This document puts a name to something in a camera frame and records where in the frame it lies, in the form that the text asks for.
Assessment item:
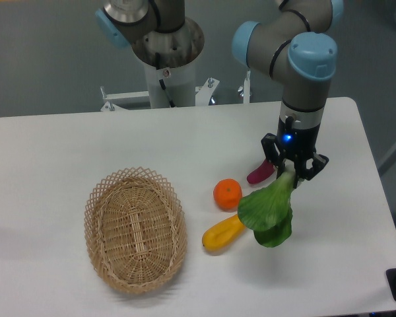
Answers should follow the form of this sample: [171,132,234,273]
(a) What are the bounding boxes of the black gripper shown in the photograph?
[261,110,329,188]

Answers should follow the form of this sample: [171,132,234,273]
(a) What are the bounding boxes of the green bok choy vegetable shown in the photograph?
[238,170,295,248]

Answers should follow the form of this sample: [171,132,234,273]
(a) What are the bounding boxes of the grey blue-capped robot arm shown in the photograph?
[95,1,344,184]

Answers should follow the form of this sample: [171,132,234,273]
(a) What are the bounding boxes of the purple sweet potato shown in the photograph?
[247,160,275,185]

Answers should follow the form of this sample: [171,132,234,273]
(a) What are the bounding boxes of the orange tangerine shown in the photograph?
[213,178,242,211]

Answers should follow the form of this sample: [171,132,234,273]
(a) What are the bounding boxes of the yellow mango fruit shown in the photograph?
[201,215,246,252]

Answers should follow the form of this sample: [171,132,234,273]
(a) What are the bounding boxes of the woven wicker basket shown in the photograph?
[84,167,187,294]

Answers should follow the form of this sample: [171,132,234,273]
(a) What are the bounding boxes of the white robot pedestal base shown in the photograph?
[100,16,253,112]

